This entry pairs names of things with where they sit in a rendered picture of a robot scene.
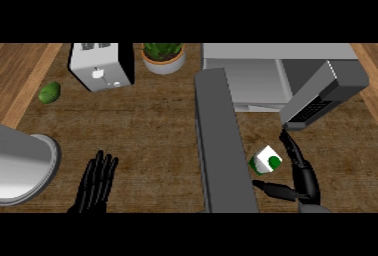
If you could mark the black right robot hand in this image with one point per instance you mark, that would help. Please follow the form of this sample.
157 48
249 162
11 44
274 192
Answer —
305 181

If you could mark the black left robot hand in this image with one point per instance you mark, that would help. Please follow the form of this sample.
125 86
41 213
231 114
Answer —
94 186

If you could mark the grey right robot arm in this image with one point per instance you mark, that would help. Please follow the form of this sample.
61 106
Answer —
314 209

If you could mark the white green milk carton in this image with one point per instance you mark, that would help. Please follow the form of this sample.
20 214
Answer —
267 161

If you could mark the grey microwave door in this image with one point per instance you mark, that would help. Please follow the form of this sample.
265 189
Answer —
222 143

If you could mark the grey microwave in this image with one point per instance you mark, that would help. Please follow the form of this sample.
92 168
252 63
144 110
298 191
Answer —
296 80

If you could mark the large grey metal pot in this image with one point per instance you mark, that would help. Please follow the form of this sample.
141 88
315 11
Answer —
24 165

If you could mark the green avocado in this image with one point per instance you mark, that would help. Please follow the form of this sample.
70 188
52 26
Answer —
49 93

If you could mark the white toaster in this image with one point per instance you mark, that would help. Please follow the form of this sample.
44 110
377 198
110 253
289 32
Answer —
101 66

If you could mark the potted green plant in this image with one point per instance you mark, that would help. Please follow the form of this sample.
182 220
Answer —
163 57

